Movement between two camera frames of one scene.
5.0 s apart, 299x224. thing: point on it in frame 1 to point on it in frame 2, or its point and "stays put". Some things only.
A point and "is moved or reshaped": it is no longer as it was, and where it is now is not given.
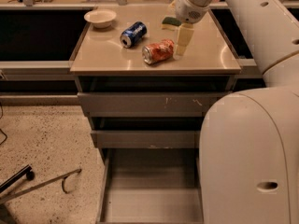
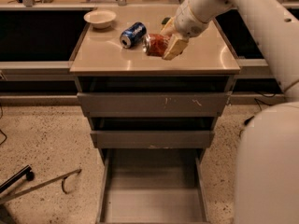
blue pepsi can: (134, 34) stays put
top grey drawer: (148, 104) stays put
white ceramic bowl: (100, 18) stays put
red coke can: (158, 51) is moved or reshaped
